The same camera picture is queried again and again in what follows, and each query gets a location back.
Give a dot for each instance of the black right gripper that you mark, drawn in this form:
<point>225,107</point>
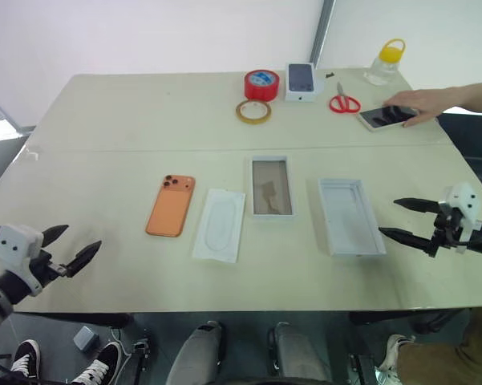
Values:
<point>447,230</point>

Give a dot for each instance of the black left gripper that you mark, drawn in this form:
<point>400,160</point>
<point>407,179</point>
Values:
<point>44,270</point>

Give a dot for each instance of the white phone box lid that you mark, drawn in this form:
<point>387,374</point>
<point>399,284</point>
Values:
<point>351,218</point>

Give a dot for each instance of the orange smartphone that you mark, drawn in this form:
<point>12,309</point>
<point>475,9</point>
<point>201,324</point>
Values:
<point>169,210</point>

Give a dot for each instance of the black smartphone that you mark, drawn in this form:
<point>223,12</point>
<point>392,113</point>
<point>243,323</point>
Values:
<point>381,118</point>

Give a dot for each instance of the white phone box tray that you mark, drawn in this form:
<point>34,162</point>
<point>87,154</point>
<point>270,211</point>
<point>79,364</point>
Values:
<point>272,190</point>

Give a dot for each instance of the white paper insert sleeve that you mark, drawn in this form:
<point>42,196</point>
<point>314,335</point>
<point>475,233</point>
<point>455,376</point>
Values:
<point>219,226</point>

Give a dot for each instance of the person's bare forearm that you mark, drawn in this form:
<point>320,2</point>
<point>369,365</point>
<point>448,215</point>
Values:
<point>469,96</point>

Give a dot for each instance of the small grey rectangular block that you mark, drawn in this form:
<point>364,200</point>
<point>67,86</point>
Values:
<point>86,339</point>

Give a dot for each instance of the white box blue phone print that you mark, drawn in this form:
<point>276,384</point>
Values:
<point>302,80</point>

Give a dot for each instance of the person's bare hand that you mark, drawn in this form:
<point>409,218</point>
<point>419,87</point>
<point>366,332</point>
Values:
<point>421,102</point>

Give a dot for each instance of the black white canvas sneaker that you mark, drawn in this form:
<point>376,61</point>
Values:
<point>100,363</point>
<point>26,357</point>

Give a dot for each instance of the brown trouser leg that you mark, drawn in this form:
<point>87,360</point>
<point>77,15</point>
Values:
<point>453,353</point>

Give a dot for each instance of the clear jar yellow lid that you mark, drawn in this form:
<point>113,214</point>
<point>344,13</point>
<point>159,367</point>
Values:
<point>385,64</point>

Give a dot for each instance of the silver left robot leg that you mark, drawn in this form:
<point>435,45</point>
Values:
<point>194,357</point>

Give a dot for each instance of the silver robot leg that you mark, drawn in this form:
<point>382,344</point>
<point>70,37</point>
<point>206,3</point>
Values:
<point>194,357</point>
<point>298,357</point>

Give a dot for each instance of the silver right robot leg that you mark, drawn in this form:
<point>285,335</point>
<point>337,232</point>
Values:
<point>298,357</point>

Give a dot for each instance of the red tape roll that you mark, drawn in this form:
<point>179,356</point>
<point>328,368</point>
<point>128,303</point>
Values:
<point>261,88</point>

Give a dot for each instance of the clear yellowish tape roll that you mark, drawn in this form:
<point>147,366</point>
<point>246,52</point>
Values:
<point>240,114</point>

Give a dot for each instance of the grey metal pole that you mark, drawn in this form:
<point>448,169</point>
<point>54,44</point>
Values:
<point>322,32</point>

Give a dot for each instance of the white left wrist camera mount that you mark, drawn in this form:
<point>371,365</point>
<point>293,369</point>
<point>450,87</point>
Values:
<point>14,244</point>

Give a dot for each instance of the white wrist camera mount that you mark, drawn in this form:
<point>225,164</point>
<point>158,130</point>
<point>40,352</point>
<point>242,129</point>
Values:
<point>14,244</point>
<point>465,198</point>

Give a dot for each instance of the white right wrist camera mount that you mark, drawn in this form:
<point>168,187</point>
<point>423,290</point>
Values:
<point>465,198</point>

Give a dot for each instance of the grey window frame bar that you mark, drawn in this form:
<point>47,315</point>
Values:
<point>0,114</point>

